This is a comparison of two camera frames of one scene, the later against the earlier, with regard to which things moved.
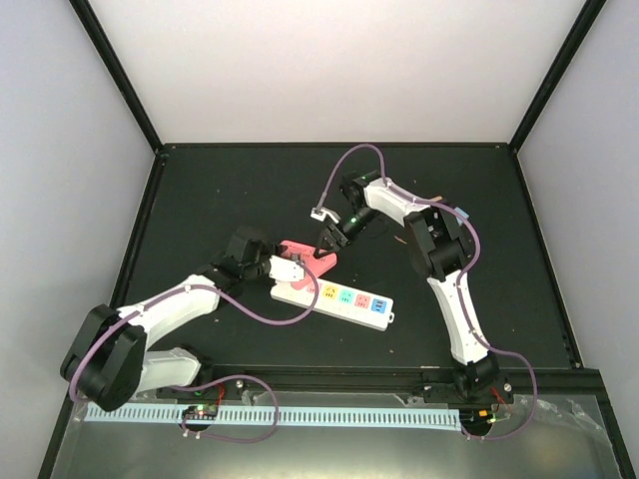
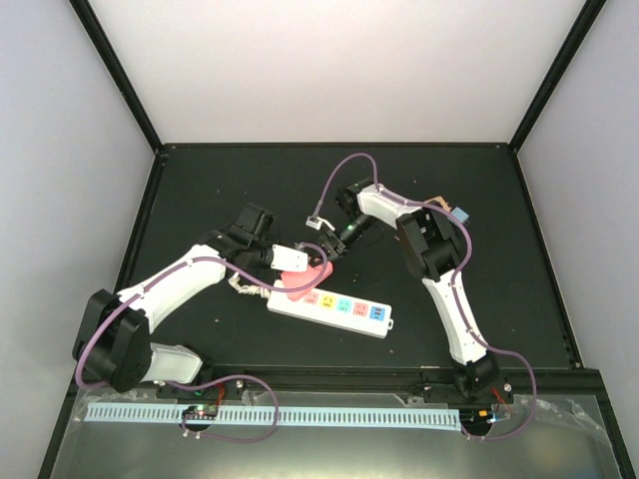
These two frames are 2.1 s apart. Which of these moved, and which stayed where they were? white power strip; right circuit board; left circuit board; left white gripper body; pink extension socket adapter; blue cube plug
Moved: left white gripper body; pink extension socket adapter; white power strip
Stayed: blue cube plug; right circuit board; left circuit board
